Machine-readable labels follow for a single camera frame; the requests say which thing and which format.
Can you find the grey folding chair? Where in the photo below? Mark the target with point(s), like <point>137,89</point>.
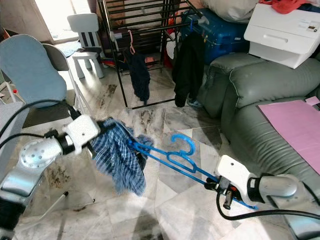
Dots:
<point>54,57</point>

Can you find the black printed t-shirt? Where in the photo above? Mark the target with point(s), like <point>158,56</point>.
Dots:
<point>187,70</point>

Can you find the light blue pillow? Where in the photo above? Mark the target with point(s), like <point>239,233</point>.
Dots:
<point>30,70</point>

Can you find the blue plaid garment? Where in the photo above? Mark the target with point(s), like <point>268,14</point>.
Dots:
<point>120,160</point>

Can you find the black drying rack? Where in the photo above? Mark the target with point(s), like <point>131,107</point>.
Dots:
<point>155,29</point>

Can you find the pink mat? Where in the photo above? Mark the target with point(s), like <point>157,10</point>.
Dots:
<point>295,130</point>

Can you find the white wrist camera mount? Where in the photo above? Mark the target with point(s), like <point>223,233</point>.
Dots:
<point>232,172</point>
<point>82,132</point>

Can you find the dark navy garment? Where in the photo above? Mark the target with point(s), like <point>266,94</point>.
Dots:
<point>139,75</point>

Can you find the beige cushion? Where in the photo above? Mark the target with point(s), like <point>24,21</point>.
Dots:
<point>232,9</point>

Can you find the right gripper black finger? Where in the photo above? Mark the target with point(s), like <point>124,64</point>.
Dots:
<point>211,185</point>

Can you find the green leather sofa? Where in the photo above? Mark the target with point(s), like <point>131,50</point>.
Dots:
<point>255,85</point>

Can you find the white children's chair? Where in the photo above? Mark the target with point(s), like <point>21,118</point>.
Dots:
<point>85,22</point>

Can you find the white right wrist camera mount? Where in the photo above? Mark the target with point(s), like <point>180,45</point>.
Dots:
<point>232,172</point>

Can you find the blue plastic hanger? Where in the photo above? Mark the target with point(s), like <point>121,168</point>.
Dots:
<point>182,136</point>
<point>192,26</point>

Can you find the white plastic folding table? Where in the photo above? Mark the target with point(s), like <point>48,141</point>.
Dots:
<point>7,120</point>

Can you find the blue suitcase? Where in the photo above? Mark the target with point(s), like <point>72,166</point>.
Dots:
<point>225,37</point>

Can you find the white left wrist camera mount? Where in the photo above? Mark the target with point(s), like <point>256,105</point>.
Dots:
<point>82,132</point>

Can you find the red cloth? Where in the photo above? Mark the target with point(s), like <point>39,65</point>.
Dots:
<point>285,5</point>

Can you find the pink hanger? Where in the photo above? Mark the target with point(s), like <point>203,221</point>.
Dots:
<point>132,49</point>

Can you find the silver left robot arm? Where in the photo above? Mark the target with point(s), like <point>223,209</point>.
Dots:
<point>37,160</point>

